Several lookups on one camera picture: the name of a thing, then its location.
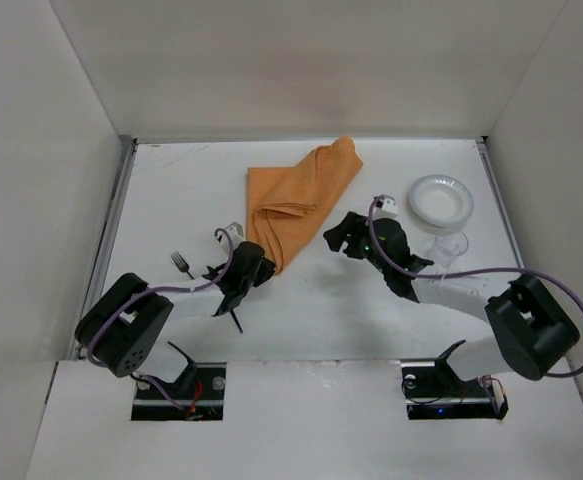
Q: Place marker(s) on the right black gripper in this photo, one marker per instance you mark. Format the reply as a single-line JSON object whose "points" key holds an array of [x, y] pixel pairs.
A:
{"points": [[350, 235]]}

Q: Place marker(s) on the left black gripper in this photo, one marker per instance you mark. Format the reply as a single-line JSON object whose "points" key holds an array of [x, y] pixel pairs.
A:
{"points": [[229, 289]]}

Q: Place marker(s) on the black fork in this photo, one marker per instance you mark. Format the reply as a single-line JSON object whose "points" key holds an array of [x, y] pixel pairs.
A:
{"points": [[181, 264]]}

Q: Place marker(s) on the orange cloth napkin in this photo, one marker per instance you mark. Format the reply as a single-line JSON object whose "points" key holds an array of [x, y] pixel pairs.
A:
{"points": [[286, 206]]}

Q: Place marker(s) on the white ceramic plate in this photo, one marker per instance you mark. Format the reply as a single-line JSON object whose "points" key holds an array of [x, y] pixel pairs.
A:
{"points": [[441, 201]]}

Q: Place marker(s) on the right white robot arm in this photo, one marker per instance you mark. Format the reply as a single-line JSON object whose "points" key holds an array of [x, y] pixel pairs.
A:
{"points": [[530, 330]]}

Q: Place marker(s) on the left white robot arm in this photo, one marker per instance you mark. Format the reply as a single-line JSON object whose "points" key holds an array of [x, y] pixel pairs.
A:
{"points": [[121, 330]]}

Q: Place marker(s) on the black knife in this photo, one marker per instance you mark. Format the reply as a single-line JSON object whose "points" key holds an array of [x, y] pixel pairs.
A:
{"points": [[236, 321]]}

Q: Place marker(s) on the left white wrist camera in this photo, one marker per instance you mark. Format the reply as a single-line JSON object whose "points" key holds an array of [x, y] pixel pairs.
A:
{"points": [[232, 234]]}

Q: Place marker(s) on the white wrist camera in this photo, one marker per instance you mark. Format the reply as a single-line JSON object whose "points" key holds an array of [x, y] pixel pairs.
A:
{"points": [[232, 234], [385, 206]]}

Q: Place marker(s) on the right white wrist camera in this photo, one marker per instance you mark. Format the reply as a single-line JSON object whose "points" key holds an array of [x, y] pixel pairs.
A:
{"points": [[385, 206]]}

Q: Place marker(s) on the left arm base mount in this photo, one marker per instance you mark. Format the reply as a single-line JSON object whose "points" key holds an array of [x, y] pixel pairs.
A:
{"points": [[178, 388]]}

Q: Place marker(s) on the right aluminium table rail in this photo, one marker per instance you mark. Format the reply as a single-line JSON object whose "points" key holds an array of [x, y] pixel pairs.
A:
{"points": [[490, 172]]}

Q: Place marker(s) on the aluminium table rail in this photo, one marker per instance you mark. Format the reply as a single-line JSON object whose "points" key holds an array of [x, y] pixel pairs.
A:
{"points": [[490, 172], [107, 238]]}

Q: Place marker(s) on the left aluminium table rail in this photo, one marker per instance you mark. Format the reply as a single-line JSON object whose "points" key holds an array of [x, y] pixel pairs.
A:
{"points": [[107, 238]]}

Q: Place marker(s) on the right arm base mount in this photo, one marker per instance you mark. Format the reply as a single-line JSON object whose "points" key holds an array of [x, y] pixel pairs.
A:
{"points": [[433, 391]]}

